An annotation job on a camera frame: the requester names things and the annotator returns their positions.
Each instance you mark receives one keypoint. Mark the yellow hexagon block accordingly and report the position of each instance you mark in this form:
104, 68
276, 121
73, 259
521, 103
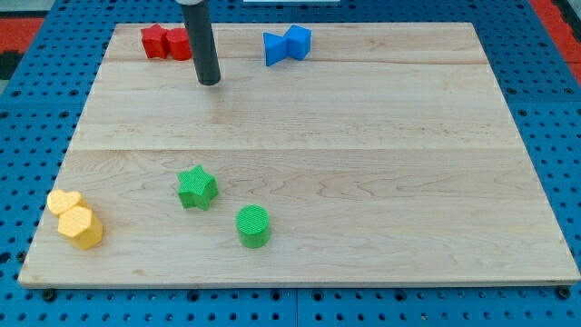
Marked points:
80, 227

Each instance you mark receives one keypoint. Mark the red cylinder block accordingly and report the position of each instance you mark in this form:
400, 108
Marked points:
178, 43

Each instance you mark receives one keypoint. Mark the blue cube block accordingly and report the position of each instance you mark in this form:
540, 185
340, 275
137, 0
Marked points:
298, 41

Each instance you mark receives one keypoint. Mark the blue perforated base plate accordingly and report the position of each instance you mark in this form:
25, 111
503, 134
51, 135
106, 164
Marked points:
45, 97

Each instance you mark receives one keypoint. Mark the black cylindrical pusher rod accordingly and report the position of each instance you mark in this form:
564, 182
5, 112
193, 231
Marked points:
197, 21

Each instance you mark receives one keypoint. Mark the red star block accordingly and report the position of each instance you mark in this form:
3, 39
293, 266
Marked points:
154, 41

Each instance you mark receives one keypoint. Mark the green cylinder block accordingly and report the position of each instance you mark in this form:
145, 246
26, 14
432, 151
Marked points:
253, 226

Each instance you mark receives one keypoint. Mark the green star block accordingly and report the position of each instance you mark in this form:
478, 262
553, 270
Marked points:
197, 188

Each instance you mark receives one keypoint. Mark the yellow heart block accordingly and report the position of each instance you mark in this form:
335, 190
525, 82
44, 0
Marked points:
59, 201

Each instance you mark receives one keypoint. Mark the blue triangle block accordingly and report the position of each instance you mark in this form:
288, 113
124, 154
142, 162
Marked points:
275, 48

